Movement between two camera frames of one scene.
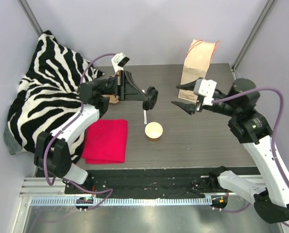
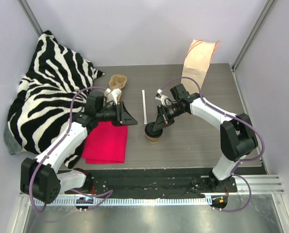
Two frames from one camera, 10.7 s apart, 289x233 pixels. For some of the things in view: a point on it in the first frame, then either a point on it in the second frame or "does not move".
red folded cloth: x=105 y=141 does not move
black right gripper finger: x=190 y=108 -> x=160 y=123
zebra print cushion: x=46 y=94 does not move
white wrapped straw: x=145 y=113 does not move
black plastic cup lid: x=152 y=94 -> x=149 y=132
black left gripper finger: x=132 y=94 -> x=127 y=119
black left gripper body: x=121 y=85 -> x=120 y=114
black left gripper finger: x=129 y=90 -> x=127 y=118
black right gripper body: x=199 y=102 -> x=163 y=116
